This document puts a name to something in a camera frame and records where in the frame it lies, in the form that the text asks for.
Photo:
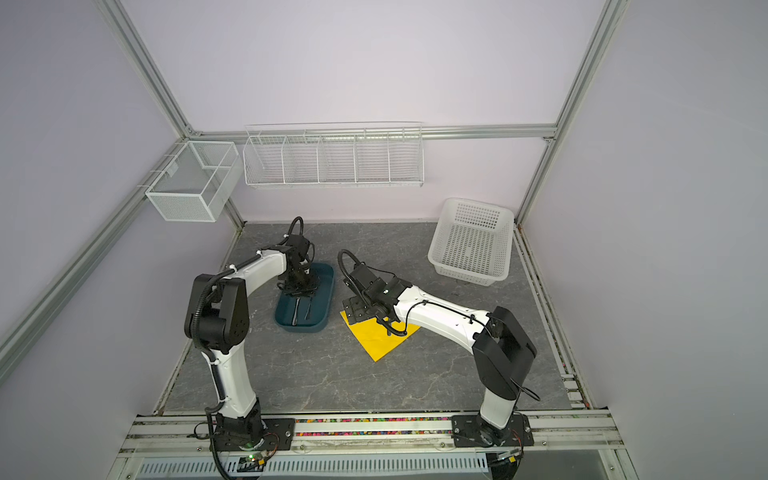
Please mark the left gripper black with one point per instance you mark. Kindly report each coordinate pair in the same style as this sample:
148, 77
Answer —
310, 290

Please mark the silver spoon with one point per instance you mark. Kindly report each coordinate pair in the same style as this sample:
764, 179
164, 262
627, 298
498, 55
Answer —
295, 315

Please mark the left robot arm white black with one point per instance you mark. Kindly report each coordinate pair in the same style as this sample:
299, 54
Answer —
218, 318

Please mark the white vent grille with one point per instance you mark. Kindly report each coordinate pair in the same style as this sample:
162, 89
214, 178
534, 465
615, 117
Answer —
322, 466

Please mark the white mesh wall box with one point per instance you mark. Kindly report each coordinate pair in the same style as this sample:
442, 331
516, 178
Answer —
197, 182

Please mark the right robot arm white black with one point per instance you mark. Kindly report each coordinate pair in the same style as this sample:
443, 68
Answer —
502, 350

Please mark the white wire wall shelf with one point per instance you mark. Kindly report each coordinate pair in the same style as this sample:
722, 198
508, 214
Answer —
342, 154

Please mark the teal plastic tray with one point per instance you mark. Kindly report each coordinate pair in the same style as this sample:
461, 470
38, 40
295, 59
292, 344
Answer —
322, 299

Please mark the silver fork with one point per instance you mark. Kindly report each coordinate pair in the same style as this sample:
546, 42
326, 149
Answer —
308, 309

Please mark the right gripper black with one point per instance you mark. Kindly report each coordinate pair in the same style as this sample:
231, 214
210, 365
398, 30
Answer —
355, 310

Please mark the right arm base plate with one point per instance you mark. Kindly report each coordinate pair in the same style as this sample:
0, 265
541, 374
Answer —
473, 431

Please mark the white plastic perforated basket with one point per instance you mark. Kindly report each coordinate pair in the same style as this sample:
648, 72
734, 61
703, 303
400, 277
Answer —
473, 241

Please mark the aluminium front rail frame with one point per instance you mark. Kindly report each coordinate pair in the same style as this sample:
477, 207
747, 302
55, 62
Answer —
381, 434

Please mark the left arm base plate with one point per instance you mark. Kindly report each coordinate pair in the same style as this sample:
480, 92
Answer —
267, 435

